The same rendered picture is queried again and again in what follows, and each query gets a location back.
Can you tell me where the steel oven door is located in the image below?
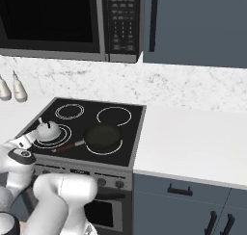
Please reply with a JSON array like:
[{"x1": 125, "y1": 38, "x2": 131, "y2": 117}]
[{"x1": 84, "y1": 186, "x2": 133, "y2": 234}]

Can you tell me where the black wall cupboard handle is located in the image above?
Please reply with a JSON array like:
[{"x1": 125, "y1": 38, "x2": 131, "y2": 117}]
[{"x1": 149, "y1": 0, "x2": 159, "y2": 53}]

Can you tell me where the black drawer handle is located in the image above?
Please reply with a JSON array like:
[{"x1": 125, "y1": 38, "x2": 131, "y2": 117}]
[{"x1": 166, "y1": 183, "x2": 194, "y2": 197}]

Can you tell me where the blue-grey drawer front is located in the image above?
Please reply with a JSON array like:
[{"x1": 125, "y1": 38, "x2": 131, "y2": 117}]
[{"x1": 132, "y1": 173, "x2": 233, "y2": 202}]

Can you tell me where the blue-grey base cupboard door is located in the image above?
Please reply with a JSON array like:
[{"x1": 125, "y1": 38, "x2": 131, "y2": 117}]
[
  {"x1": 220, "y1": 187, "x2": 247, "y2": 235},
  {"x1": 132, "y1": 190, "x2": 230, "y2": 235}
]

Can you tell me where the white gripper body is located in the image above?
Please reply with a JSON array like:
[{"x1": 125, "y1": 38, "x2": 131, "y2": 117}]
[{"x1": 34, "y1": 120, "x2": 63, "y2": 143}]

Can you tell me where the black microwave door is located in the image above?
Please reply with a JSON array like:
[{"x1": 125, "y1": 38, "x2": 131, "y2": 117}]
[{"x1": 0, "y1": 0, "x2": 106, "y2": 62}]

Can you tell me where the black base cupboard handle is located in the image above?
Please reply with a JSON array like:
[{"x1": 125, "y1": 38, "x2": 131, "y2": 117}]
[
  {"x1": 220, "y1": 213, "x2": 236, "y2": 235},
  {"x1": 204, "y1": 210, "x2": 219, "y2": 235}
]

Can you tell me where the black frying pan, brown handle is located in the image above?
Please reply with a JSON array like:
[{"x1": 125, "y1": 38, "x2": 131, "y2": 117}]
[{"x1": 52, "y1": 124, "x2": 124, "y2": 154}]

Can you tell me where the blue-grey wall cupboard door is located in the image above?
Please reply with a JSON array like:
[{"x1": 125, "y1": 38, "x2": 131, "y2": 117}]
[{"x1": 142, "y1": 0, "x2": 247, "y2": 69}]

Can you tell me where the black and steel microwave oven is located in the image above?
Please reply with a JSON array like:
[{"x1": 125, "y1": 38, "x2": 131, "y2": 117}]
[{"x1": 0, "y1": 0, "x2": 147, "y2": 65}]

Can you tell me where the steel stove with black hob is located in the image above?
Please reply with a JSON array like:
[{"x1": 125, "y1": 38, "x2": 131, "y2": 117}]
[{"x1": 14, "y1": 96, "x2": 148, "y2": 235}]

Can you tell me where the dark oven door handle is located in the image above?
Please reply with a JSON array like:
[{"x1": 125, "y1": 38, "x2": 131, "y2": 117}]
[{"x1": 95, "y1": 192, "x2": 127, "y2": 201}]

